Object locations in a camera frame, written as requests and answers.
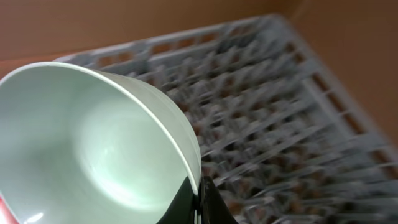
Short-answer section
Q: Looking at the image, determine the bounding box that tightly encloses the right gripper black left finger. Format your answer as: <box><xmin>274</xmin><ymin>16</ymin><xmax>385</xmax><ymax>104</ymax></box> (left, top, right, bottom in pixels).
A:
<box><xmin>157</xmin><ymin>177</ymin><xmax>195</xmax><ymax>224</ymax></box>

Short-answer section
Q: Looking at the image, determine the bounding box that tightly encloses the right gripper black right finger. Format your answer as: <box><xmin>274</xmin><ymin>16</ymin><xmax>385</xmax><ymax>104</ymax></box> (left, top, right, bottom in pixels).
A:
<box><xmin>200</xmin><ymin>176</ymin><xmax>238</xmax><ymax>224</ymax></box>

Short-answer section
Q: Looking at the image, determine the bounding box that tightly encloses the green bowl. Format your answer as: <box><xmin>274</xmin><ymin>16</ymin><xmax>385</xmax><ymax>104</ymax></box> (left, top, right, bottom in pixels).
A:
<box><xmin>1</xmin><ymin>62</ymin><xmax>201</xmax><ymax>223</ymax></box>

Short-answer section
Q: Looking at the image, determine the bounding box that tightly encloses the grey-blue dishwasher rack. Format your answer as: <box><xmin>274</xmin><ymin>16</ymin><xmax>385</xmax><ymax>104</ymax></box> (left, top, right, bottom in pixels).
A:
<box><xmin>60</xmin><ymin>15</ymin><xmax>397</xmax><ymax>223</ymax></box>

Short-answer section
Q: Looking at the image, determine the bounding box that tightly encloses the red plastic tray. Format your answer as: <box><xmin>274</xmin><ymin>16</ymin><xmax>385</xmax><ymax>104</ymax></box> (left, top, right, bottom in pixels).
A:
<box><xmin>0</xmin><ymin>198</ymin><xmax>19</xmax><ymax>224</ymax></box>

